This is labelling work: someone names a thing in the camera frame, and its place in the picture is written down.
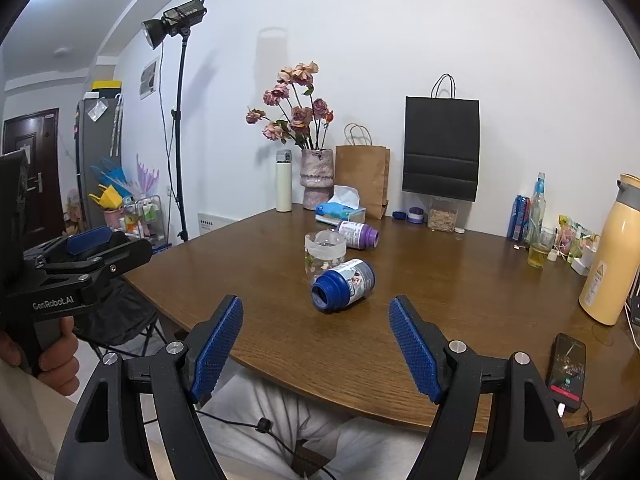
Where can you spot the glass bottle with blue cap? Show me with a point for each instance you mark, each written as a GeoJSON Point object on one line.
{"type": "Point", "coordinates": [538, 205]}

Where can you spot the wall poster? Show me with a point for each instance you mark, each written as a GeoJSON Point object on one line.
{"type": "Point", "coordinates": [149, 79]}

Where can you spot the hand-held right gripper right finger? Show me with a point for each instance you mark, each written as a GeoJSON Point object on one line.
{"type": "Point", "coordinates": [412, 347]}

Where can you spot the black smartphone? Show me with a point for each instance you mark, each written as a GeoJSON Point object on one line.
{"type": "Point", "coordinates": [567, 365]}

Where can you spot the clear cup with white band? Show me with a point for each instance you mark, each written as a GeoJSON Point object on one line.
{"type": "Point", "coordinates": [325, 250]}

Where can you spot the black light stand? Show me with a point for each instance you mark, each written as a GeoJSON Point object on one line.
{"type": "Point", "coordinates": [181, 135]}

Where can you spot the black folding chair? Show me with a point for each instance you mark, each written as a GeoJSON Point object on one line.
{"type": "Point", "coordinates": [115, 315]}

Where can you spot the purple plastic hanger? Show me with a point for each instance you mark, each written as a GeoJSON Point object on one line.
{"type": "Point", "coordinates": [147, 177]}

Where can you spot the person's legs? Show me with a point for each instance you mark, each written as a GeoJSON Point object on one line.
{"type": "Point", "coordinates": [250, 410]}

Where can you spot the blue tissue box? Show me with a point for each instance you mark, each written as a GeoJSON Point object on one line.
{"type": "Point", "coordinates": [340, 210]}

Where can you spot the grey refrigerator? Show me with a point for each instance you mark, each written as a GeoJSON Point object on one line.
{"type": "Point", "coordinates": [97, 150]}

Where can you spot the white charger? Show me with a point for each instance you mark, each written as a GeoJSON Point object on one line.
{"type": "Point", "coordinates": [585, 262]}

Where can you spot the dark brown door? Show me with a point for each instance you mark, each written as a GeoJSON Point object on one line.
{"type": "Point", "coordinates": [30, 170]}

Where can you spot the yellow box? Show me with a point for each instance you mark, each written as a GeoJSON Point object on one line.
{"type": "Point", "coordinates": [106, 85]}

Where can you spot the yellow thermos jug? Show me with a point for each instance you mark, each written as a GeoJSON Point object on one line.
{"type": "Point", "coordinates": [611, 260]}

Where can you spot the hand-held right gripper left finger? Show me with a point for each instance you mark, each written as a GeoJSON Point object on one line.
{"type": "Point", "coordinates": [220, 345]}

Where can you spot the black studio light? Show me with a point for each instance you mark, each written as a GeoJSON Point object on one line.
{"type": "Point", "coordinates": [175, 20]}

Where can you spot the person's left forearm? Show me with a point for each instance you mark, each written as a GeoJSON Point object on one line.
{"type": "Point", "coordinates": [25, 420]}

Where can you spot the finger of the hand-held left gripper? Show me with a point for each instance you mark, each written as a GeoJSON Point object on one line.
{"type": "Point", "coordinates": [90, 240]}
{"type": "Point", "coordinates": [131, 254]}

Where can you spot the clear snack container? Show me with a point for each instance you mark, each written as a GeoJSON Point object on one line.
{"type": "Point", "coordinates": [442, 217]}

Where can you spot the colourful snack packets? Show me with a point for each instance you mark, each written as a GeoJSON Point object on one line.
{"type": "Point", "coordinates": [570, 237]}

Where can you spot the blue drink can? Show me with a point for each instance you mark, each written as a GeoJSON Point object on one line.
{"type": "Point", "coordinates": [518, 217]}

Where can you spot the dried pink flowers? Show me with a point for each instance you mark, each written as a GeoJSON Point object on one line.
{"type": "Point", "coordinates": [299, 116]}

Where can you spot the pink mottled vase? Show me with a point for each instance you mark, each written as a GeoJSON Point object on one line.
{"type": "Point", "coordinates": [316, 175]}

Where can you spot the white thermos bottle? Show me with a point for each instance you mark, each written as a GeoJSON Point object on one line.
{"type": "Point", "coordinates": [284, 182]}

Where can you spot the purple-capped bottle lying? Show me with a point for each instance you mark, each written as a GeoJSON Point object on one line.
{"type": "Point", "coordinates": [359, 234]}

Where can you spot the black paper bag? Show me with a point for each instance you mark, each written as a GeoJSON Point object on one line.
{"type": "Point", "coordinates": [442, 145]}

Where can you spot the brown paper bag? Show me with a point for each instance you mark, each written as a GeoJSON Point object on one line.
{"type": "Point", "coordinates": [362, 175]}

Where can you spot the storage trolley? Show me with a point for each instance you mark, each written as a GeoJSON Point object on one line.
{"type": "Point", "coordinates": [145, 220]}

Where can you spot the glass of yellow tea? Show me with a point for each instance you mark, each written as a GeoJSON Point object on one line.
{"type": "Point", "coordinates": [539, 255]}

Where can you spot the small purple jar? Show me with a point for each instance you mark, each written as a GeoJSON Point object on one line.
{"type": "Point", "coordinates": [415, 215]}

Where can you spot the blue-capped bottle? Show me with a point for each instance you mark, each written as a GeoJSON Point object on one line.
{"type": "Point", "coordinates": [345, 282]}

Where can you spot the person's left hand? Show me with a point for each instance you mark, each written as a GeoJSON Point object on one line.
{"type": "Point", "coordinates": [57, 355]}

